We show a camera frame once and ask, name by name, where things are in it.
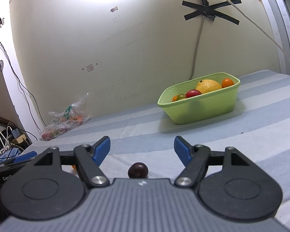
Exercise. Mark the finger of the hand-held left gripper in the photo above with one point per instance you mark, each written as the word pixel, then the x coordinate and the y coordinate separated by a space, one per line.
pixel 25 156

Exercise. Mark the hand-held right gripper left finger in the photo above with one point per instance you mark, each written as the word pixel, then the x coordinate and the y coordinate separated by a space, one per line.
pixel 100 149

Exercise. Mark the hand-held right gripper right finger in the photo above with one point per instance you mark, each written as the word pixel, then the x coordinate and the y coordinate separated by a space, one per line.
pixel 182 149

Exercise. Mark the dark purple plum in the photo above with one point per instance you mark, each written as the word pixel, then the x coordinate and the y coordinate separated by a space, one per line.
pixel 138 170

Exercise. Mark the light green plastic basket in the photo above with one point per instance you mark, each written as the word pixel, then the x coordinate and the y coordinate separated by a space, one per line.
pixel 203 108

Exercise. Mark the green tomato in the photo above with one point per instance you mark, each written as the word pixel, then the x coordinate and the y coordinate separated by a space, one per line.
pixel 181 96

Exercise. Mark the red tomato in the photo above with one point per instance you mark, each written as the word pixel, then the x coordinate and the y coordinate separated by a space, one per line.
pixel 193 93

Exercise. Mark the beige power strip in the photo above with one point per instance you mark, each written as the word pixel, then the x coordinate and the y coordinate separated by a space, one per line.
pixel 18 139

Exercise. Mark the blue cloth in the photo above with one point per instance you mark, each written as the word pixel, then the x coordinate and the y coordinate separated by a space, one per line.
pixel 7 156

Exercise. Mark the dark power adapter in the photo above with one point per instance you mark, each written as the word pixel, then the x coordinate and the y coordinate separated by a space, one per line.
pixel 15 133

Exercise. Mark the clear plastic bag with produce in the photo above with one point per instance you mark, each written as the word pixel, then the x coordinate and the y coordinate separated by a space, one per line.
pixel 64 123

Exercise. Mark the large yellow citrus fruit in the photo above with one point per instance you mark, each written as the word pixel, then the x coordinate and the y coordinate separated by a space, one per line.
pixel 207 86

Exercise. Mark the black tape cross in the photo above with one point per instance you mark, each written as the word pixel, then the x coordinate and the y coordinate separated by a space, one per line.
pixel 209 11

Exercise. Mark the small wall sticker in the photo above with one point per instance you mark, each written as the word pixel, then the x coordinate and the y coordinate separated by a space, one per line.
pixel 90 68

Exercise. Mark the torn wall sticker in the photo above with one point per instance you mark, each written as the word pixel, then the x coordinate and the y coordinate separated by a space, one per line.
pixel 114 9

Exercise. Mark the window frame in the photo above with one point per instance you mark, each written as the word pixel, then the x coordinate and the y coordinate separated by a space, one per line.
pixel 282 17

